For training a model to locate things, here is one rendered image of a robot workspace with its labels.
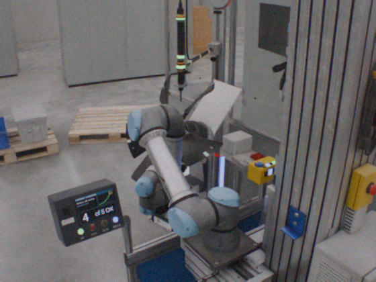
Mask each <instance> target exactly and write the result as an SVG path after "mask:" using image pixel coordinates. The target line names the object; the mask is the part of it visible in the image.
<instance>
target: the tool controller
mask: <svg viewBox="0 0 376 282"><path fill-rule="evenodd" d="M47 198H48V202H49V205H50V210H51V213H52V217H53V220H54V225H55V228H56V232H57V234H58V239H59V240H60V241H61V242H62V243H63V244H64V245H65V246H66V247H69V246H71V245H73V244H77V243H79V242H82V241H85V240H89V239H90V238H93V237H97V236H99V235H103V234H105V233H108V232H111V231H114V230H116V229H120V228H122V227H124V226H125V222H124V217H123V214H122V210H121V207H120V201H119V197H118V191H117V187H116V184H115V183H114V182H113V181H110V180H108V179H101V180H99V181H94V182H91V183H87V184H85V185H80V186H78V187H74V188H72V189H67V190H64V191H61V192H57V193H53V194H52V195H48V196H47ZM88 209H89V210H91V215H92V219H93V221H92V222H89V223H87V224H83V225H81V224H80V221H79V216H78V213H80V212H84V211H86V210H88ZM114 216H117V217H118V222H113V221H112V218H113V217H114ZM103 220H106V221H107V225H106V226H104V227H103V226H101V221H103ZM91 224H95V227H96V229H95V230H94V231H91V230H90V229H89V226H90V225H91ZM79 228H82V229H84V232H83V234H81V235H80V234H78V232H77V230H78V229H79Z"/></svg>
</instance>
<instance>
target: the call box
mask: <svg viewBox="0 0 376 282"><path fill-rule="evenodd" d="M273 161H276V159H275V158H273V157H271V156H266V157H264V158H262V159H259V160H256V161H254V162H251V163H249V164H248V176H247V178H249V179H251V180H252V181H254V182H255V183H257V184H258V185H262V184H264V183H266V182H269V181H272V180H273V174H274V173H273V174H270V175H267V176H266V177H264V173H265V171H268V173H269V170H270V169H273V168H275V164H274V163H273V164H272V165H269V166H267V165H266V164H268V163H270V162H271V163H272V162H273ZM256 162H262V163H263V165H265V166H266V168H262V167H260V166H256V165H255V164H256Z"/></svg>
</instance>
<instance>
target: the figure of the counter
mask: <svg viewBox="0 0 376 282"><path fill-rule="evenodd" d="M78 216H79V221H80V224H81V225H83V224H87V223H89V222H92V221H93V219H92V215H91V210H89V209H88V210H86V211H84V212H80V213H78Z"/></svg>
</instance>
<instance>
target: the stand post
mask: <svg viewBox="0 0 376 282"><path fill-rule="evenodd" d="M214 141H216V142H221V127H220V128H219V129H218V131H217V132H216V134H215V136H214ZM215 153H218V155H219V156H220V148H219V149H217V150H216V151H215V152H214V153H212V154H211V155H210V156H208V157H207V158H206V173H205V197H207V193H208V191H209V190H210V189H211V188H213V187H219V174H220V158H219V157H216V156H215V155H214V154H215Z"/></svg>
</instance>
